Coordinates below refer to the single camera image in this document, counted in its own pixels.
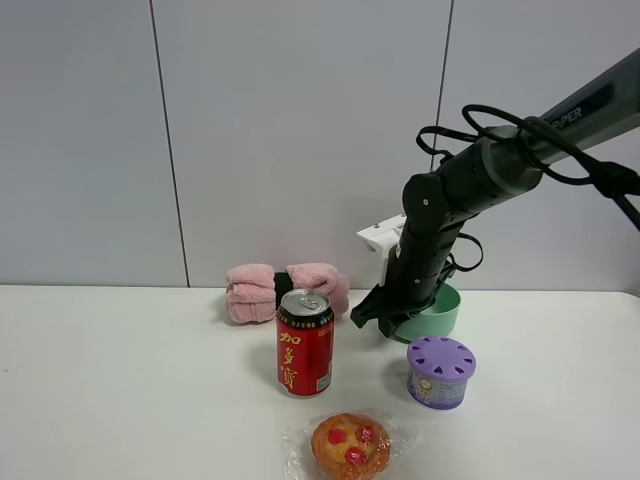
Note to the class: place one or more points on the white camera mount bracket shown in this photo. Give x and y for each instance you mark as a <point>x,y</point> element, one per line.
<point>382,238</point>

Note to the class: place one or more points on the red herbal tea can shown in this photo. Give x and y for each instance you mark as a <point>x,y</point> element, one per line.
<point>305,336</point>

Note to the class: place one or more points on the green plastic bowl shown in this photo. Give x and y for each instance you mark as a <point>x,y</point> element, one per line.
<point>437,320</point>

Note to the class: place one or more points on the purple air freshener jar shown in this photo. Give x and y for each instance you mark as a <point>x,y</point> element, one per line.
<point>439,370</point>

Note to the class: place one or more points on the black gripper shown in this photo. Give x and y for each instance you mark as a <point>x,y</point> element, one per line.
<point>410,284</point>

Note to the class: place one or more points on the pink rolled towel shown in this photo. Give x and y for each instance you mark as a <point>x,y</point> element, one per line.
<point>254,291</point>

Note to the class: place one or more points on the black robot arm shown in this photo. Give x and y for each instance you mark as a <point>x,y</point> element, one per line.
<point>502,158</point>

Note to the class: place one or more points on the wrapped fruit tart pastry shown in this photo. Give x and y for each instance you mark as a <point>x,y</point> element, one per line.
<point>360,444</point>

